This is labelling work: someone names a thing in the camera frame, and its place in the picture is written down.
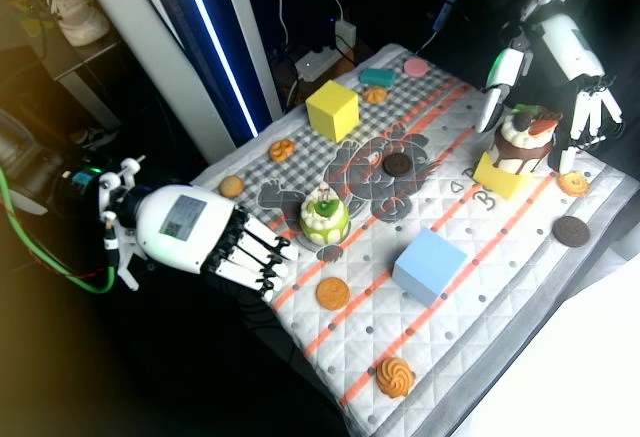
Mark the blue plug connector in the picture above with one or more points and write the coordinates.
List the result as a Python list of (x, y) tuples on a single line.
[(445, 12)]

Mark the orange flower-shaped cookie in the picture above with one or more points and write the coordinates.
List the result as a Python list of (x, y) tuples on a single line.
[(376, 94)]

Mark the yellow block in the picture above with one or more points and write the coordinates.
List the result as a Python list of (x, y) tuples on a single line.
[(500, 182)]

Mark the blue foam cube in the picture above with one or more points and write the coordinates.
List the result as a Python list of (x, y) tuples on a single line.
[(430, 267)]

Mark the grey shelf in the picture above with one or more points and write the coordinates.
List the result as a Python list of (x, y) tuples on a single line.
[(85, 64)]

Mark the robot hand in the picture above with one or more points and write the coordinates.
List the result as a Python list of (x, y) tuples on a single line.
[(185, 227), (572, 47)]

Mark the white column with blue light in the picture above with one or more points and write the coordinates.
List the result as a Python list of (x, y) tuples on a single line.
[(150, 57)]

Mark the dark chocolate sandwich cookie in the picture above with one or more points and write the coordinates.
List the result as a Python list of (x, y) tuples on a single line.
[(571, 231), (397, 164)]

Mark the teal foam block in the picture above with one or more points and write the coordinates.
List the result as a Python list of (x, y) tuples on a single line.
[(377, 76)]

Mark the green toy cupcake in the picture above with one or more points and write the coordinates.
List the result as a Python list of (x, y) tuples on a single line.
[(325, 224)]

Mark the pink sandwich cookie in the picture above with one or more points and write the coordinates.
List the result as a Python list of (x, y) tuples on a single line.
[(415, 67)]

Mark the textured yellow foam cube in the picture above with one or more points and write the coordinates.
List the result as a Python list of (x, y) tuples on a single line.
[(332, 109)]

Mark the chocolate strawberry toy cake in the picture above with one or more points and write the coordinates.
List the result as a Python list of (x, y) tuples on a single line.
[(522, 144)]

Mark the white plug adapter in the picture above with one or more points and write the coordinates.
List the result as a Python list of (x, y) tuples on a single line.
[(345, 33)]

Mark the grey quilt with printed bear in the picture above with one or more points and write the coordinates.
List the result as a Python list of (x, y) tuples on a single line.
[(440, 237)]

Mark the round tan biscuit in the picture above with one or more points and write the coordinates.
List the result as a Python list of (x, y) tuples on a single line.
[(332, 293), (231, 186)]

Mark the orange swirl butter cookie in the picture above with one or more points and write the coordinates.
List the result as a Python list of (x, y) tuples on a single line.
[(574, 183), (395, 377)]

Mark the white shoe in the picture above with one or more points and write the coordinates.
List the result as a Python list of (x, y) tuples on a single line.
[(80, 19)]

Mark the white power strip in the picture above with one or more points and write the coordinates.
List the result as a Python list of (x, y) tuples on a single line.
[(315, 64)]

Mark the orange pretzel cookie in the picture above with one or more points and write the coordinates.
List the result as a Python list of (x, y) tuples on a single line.
[(281, 150)]

